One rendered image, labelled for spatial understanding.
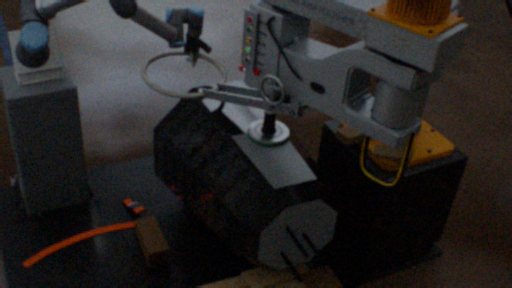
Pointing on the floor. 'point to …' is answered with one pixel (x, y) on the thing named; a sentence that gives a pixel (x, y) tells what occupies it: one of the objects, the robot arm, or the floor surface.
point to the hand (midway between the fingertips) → (195, 63)
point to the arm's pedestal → (46, 141)
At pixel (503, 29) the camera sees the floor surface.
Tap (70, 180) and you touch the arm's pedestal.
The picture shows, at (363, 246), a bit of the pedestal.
